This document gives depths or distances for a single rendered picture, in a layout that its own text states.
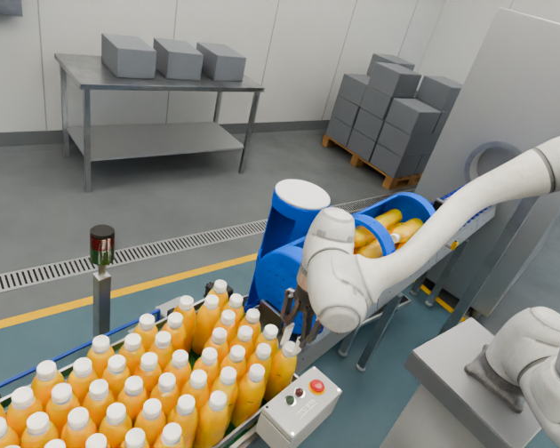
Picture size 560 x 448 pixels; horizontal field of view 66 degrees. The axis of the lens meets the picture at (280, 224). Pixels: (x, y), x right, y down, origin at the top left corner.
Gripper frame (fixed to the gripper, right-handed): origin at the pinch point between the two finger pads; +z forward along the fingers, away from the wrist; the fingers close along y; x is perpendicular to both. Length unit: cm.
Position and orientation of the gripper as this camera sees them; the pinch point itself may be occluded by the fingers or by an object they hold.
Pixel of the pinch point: (292, 340)
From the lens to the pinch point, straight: 120.4
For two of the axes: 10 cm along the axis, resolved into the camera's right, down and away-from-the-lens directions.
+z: -2.3, 8.2, 5.3
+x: -6.7, 2.6, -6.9
